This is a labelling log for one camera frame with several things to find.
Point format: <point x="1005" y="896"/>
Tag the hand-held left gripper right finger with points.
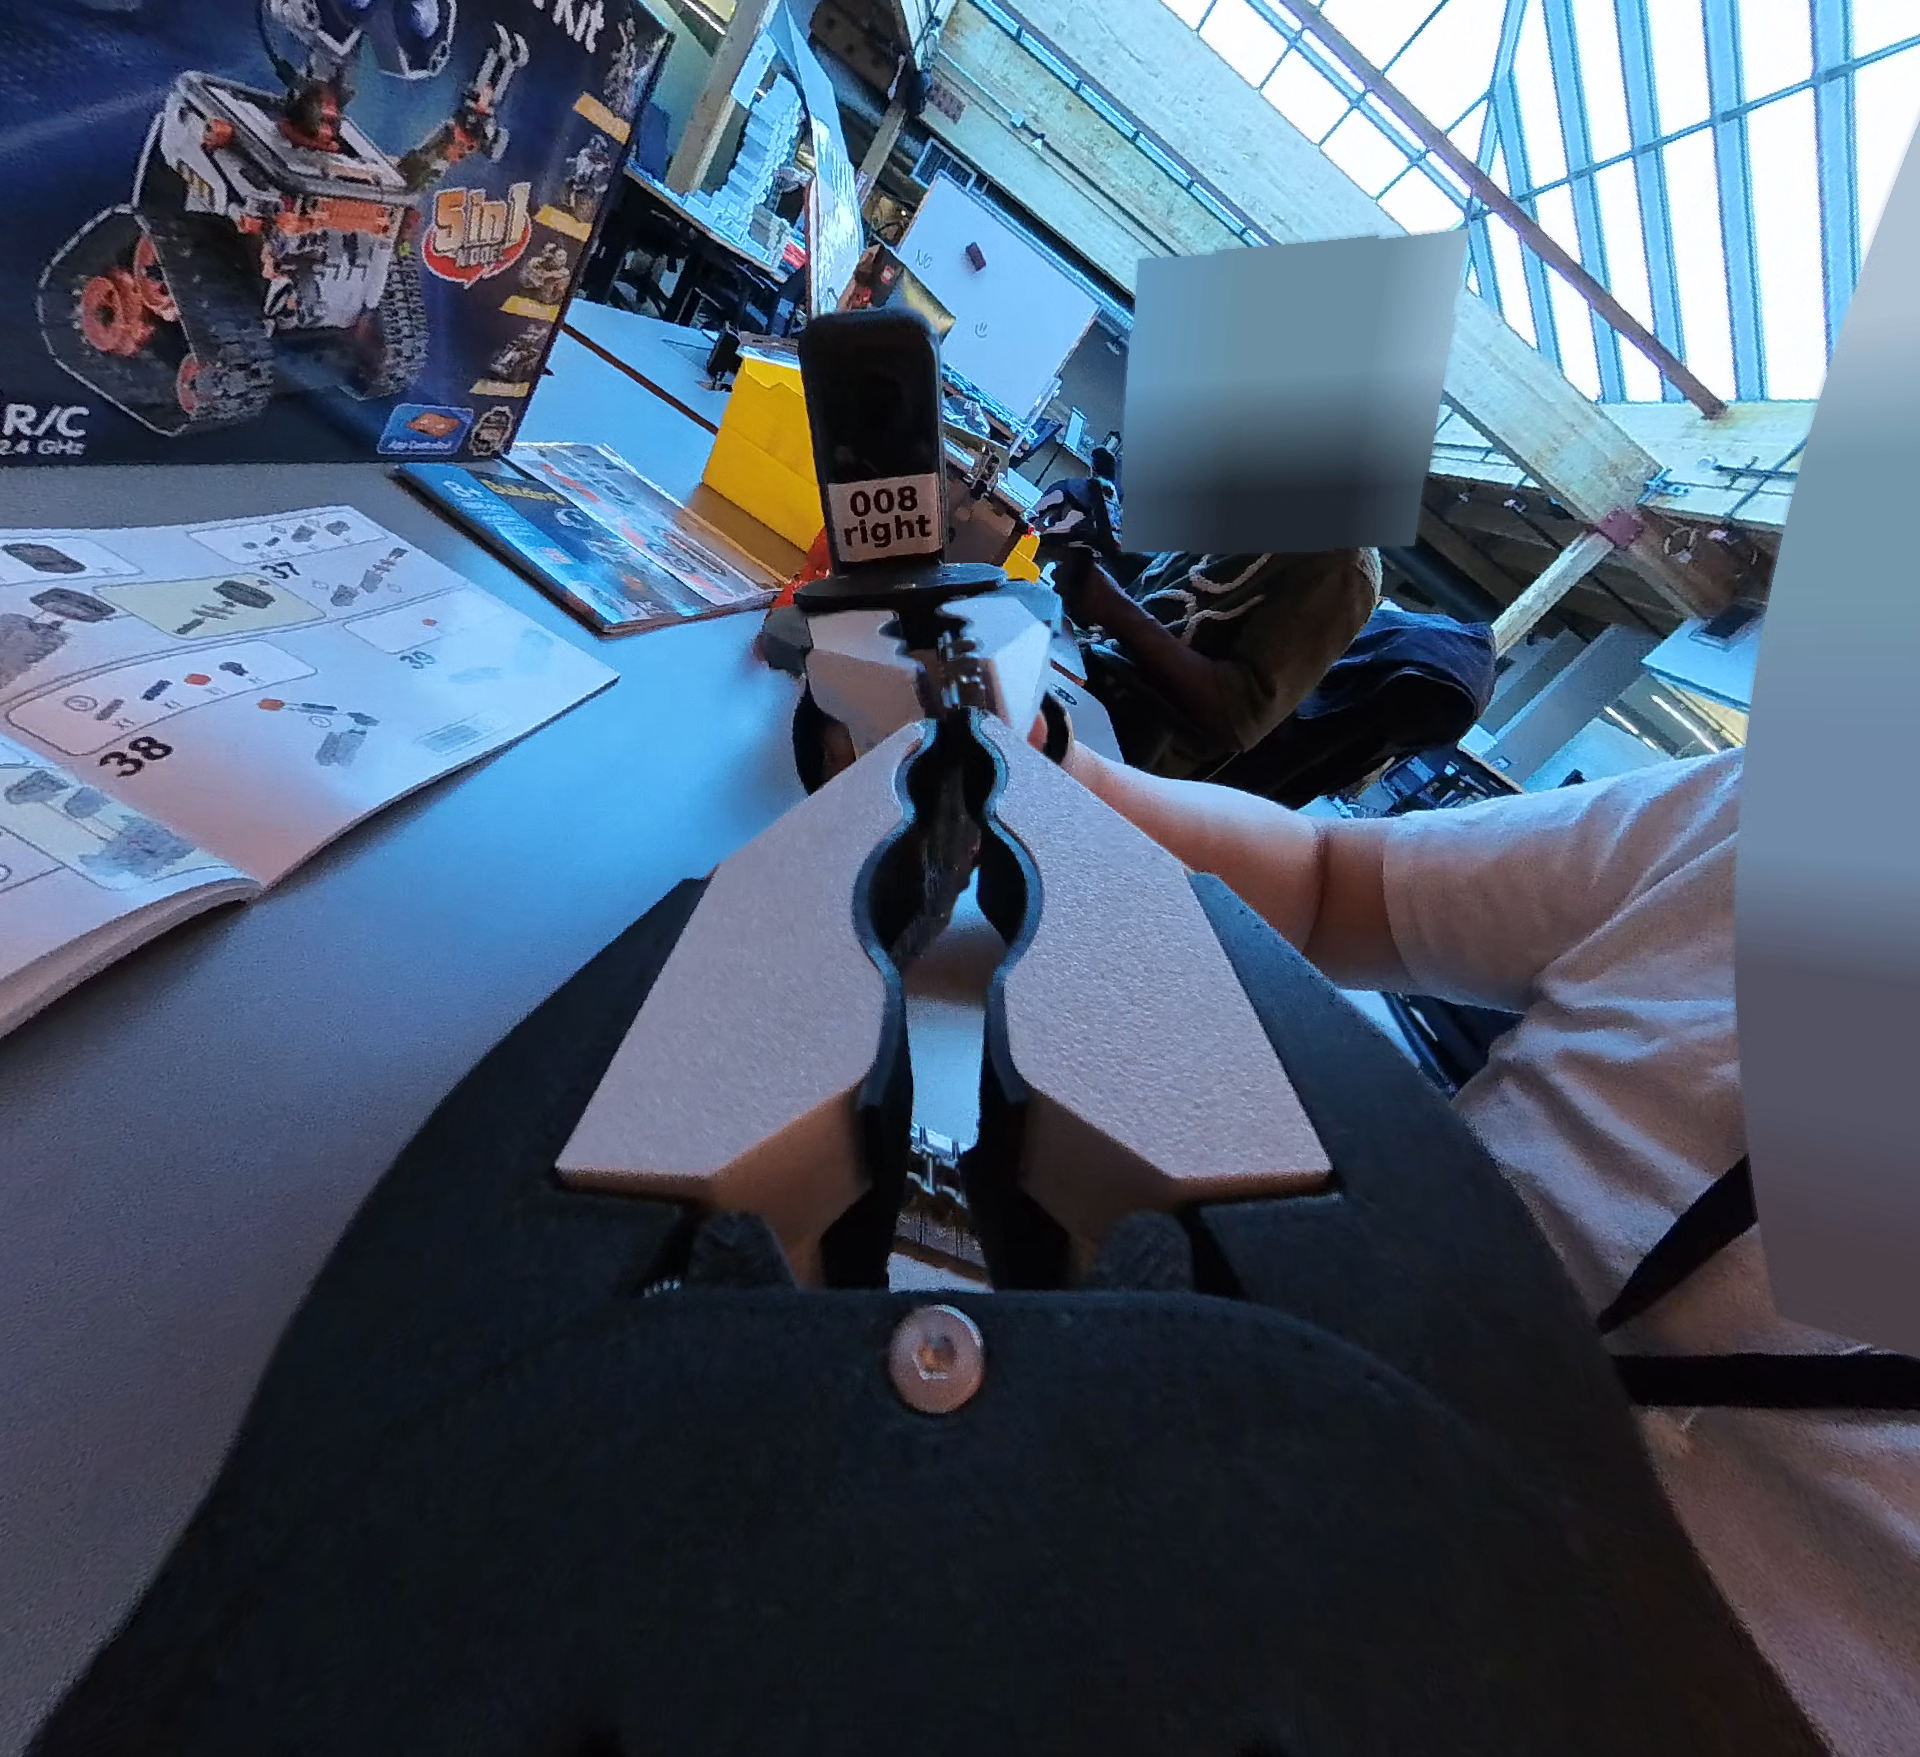
<point x="1156" y="1037"/>

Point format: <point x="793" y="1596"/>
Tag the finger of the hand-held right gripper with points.
<point x="1019" y="662"/>
<point x="864" y="684"/>

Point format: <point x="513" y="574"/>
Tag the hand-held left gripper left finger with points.
<point x="720" y="1020"/>

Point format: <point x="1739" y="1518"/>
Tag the grey orange toy robot model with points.
<point x="990" y="488"/>

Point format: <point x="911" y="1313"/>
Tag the grey desk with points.
<point x="375" y="962"/>

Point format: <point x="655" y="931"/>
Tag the person's right hand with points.
<point x="1050" y="733"/>

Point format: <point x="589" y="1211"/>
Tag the yellow plastic bin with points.
<point x="765" y="453"/>

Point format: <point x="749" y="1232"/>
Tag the dark printed toy box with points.
<point x="866" y="271"/>

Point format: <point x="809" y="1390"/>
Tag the white board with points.
<point x="990" y="288"/>

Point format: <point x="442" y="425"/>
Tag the flat blue printed box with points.
<point x="600" y="527"/>

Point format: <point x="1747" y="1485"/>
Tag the person's pale shirt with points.
<point x="1575" y="1037"/>

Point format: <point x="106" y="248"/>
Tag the open instruction booklet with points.
<point x="269" y="678"/>

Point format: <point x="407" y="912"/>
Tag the blue robot kit box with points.
<point x="300" y="138"/>

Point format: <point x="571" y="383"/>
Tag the wooden post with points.
<point x="1199" y="105"/>

